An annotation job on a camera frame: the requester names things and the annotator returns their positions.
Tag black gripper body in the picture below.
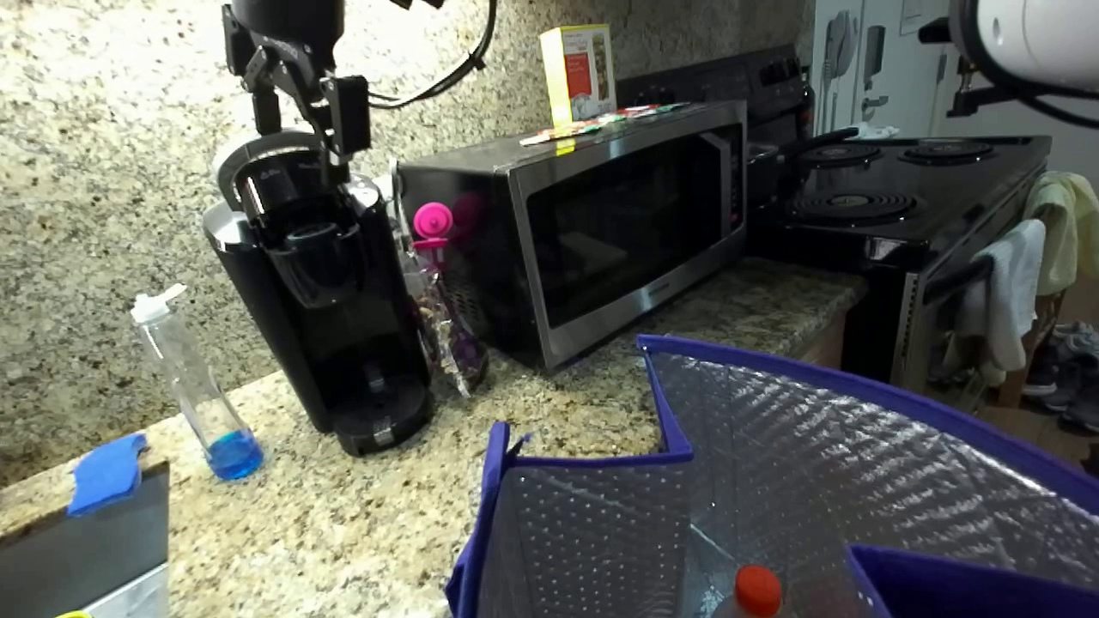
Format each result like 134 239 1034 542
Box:
219 0 352 77

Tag black coffee maker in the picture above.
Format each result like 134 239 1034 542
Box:
200 128 440 459

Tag pink lid snack bottle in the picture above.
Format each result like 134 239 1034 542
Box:
397 200 496 403

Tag flat colourful packets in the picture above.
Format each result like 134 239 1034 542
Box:
514 98 693 150

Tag stainless steel microwave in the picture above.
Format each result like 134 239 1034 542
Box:
391 95 757 378

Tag clear bottle with blue base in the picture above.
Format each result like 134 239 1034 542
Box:
127 280 267 488

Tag blue sponge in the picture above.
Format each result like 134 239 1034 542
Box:
65 428 155 521

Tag dark kitchen sink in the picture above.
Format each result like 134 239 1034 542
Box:
0 459 175 618

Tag white refrigerator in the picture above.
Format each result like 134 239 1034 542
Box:
796 0 980 136

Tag black electric stove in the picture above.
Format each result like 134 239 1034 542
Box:
614 40 1056 403

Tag red ball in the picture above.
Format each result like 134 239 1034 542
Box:
733 561 791 618

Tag purple insulated tote bag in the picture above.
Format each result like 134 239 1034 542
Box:
444 328 1099 618

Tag white hanging towel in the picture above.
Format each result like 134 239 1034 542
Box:
954 216 1052 390

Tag pale yellow hanging towel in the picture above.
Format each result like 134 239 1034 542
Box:
1021 169 1099 302

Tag dark clothes pile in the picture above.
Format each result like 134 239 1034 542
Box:
1024 318 1099 438

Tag black cable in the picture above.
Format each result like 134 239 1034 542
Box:
364 0 502 112

